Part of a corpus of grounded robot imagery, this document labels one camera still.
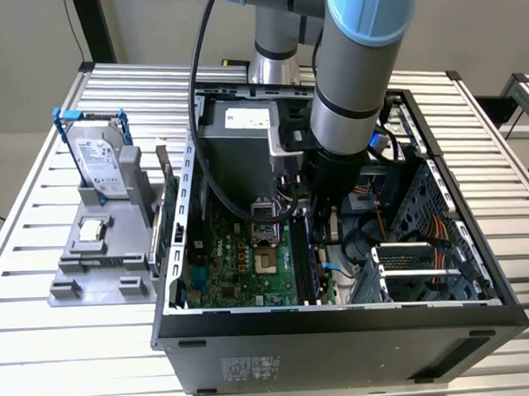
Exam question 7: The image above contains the RAM stick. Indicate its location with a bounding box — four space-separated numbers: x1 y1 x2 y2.
302 209 326 298

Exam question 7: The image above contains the black RAM slot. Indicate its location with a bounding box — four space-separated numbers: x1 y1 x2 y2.
306 213 327 305
289 213 314 306

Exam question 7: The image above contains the metal socket cover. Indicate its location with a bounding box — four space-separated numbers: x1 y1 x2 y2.
249 195 280 248

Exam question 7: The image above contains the grey power supply unit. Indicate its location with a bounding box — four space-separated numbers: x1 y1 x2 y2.
197 97 288 213

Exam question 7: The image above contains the CPU socket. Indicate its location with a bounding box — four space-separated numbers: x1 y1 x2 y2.
253 247 282 276

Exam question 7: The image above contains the disk bay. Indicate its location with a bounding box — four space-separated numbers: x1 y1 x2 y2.
347 237 482 307

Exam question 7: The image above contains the black case fan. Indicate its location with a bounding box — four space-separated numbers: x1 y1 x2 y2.
188 158 215 236

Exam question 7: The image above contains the green motherboard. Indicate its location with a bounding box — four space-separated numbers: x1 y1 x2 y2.
182 206 339 310

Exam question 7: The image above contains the green graphics card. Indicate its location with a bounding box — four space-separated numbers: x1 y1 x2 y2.
142 138 184 280

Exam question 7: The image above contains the black PC case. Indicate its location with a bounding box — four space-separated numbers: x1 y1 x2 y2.
141 69 529 396

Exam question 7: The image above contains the aluminium side table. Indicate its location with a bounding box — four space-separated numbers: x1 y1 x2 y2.
498 70 529 139

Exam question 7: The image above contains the grey parts rack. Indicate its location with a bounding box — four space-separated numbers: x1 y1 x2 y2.
42 144 169 309

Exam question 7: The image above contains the hard disk in blue carrier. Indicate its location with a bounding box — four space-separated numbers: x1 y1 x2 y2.
51 104 138 209

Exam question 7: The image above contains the silver CPU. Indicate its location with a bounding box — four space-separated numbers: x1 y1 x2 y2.
75 218 107 246

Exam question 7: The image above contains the black camera cable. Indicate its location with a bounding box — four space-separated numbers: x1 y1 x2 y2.
183 0 304 228

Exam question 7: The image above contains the black data cable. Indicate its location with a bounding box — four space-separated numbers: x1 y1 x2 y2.
337 213 384 280

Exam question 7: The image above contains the thin orange wire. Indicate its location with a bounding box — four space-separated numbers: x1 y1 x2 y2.
374 200 387 244

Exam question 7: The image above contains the orange red yellow wire bundle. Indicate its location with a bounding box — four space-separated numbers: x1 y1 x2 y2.
423 212 455 287

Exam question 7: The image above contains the black metal post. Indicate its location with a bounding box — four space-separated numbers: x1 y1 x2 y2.
70 0 118 67

